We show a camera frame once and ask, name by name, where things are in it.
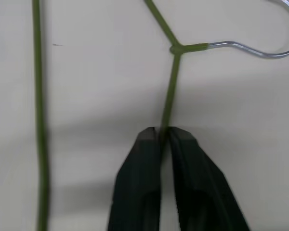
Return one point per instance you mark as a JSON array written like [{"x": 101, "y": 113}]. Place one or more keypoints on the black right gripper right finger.
[{"x": 197, "y": 187}]

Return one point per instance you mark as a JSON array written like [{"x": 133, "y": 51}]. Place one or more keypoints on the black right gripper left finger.
[{"x": 132, "y": 183}]

